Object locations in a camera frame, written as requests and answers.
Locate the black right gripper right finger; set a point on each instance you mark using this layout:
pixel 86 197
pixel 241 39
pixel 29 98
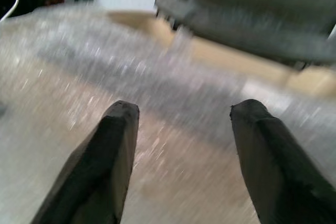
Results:
pixel 275 166

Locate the dark grey sofa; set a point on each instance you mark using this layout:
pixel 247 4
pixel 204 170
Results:
pixel 252 11

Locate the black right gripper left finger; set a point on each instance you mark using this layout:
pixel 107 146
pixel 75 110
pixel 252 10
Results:
pixel 102 161

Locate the speckled grey rug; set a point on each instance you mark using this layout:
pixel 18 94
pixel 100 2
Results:
pixel 110 58

